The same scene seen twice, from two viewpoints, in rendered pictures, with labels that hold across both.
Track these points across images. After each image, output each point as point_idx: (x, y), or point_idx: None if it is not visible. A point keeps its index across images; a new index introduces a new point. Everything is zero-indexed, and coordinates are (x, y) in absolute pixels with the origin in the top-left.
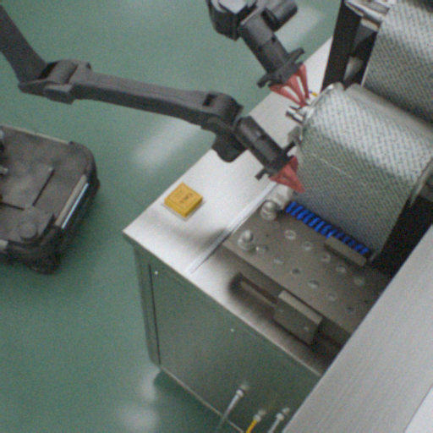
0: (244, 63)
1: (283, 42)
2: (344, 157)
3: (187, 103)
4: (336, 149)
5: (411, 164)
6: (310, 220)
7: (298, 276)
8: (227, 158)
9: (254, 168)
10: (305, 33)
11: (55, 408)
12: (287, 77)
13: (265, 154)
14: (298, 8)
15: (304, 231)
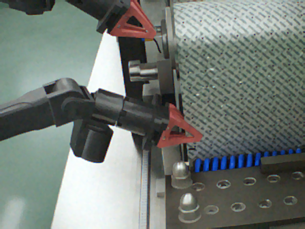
0: (6, 208)
1: (26, 180)
2: (233, 47)
3: (29, 101)
4: (219, 43)
5: (295, 11)
6: (227, 163)
7: (270, 206)
8: (97, 155)
9: (114, 190)
10: (37, 165)
11: None
12: (128, 3)
13: (141, 113)
14: (20, 153)
15: (231, 174)
